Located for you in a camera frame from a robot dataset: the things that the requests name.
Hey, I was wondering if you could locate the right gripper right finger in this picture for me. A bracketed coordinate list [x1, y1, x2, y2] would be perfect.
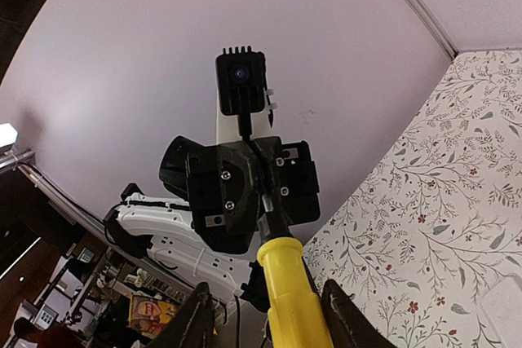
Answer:
[321, 280, 396, 348]

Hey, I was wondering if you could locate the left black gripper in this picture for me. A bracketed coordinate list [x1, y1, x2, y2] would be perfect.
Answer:
[158, 136, 321, 254]

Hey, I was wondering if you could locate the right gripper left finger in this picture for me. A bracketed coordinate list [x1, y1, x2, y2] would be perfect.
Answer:
[148, 282, 217, 348]

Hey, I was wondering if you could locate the yellow pry tool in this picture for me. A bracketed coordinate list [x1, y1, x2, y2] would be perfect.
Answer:
[257, 196, 334, 348]

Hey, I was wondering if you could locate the black-faced white remote control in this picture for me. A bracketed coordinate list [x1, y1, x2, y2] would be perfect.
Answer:
[480, 274, 522, 348]

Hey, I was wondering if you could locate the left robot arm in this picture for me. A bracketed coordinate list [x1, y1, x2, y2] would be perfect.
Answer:
[104, 136, 321, 312]

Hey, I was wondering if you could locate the floral patterned table mat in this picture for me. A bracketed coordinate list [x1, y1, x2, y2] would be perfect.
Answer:
[304, 51, 521, 347]

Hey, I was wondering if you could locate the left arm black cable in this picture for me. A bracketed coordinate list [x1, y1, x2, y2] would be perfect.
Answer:
[236, 111, 278, 222]

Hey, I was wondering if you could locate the left aluminium frame post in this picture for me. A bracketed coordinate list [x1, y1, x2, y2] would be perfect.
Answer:
[404, 0, 459, 61]

